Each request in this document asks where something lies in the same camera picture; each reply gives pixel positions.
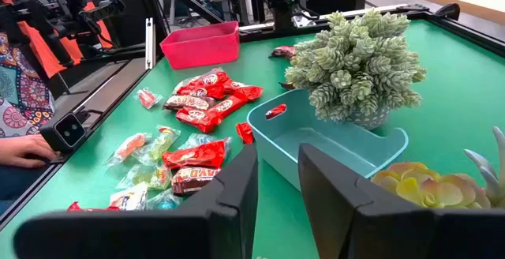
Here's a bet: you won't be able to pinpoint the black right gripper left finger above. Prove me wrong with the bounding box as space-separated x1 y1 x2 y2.
13 143 260 259

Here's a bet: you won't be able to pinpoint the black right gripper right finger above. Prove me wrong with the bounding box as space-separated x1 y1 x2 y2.
297 143 505 259

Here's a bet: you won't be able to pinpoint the clear blue ring pop packet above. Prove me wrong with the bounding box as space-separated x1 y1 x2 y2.
146 190 182 212
179 133 218 152

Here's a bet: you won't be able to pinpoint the white PayDay candy bar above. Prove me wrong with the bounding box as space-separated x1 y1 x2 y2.
109 182 149 212

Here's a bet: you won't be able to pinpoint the red KitKat bar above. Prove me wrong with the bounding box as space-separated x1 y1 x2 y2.
161 137 233 170
224 80 264 102
175 69 230 100
175 95 249 133
66 201 119 212
235 103 288 145

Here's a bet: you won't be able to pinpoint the mixed succulents in dark pot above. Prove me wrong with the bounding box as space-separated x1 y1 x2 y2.
370 126 505 209

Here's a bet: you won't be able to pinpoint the teal plastic basket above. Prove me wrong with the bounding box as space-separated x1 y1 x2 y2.
246 88 410 191

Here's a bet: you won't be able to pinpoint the pale green bushy succulent plant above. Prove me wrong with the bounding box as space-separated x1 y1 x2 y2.
283 8 428 130

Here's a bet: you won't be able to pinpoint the red plastic basket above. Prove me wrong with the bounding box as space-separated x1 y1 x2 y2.
159 21 241 70

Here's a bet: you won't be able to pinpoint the person's hand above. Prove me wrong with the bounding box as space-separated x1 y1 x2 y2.
0 134 58 169

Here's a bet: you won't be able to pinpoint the person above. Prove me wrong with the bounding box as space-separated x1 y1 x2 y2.
0 0 115 216

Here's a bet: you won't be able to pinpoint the black equipment box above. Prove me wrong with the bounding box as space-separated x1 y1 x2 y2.
306 0 367 16

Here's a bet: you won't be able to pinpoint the clear green ring pop packet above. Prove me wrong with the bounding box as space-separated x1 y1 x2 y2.
116 163 173 191
133 126 181 165

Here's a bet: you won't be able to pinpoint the clear orange ring pop packet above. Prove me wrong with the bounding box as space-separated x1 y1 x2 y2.
106 132 153 167

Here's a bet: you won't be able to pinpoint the black table-level camera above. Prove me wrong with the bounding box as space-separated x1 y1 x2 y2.
39 111 88 154

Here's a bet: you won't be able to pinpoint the silver frame bracket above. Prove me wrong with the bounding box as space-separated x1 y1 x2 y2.
144 17 155 71

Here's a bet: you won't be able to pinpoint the black frame clamp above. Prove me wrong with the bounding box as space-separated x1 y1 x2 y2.
432 2 462 21

